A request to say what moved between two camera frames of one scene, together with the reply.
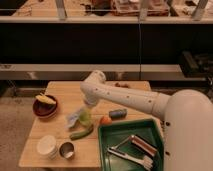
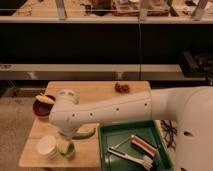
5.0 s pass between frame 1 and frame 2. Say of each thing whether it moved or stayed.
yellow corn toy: stayed
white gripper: moved
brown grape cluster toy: stayed
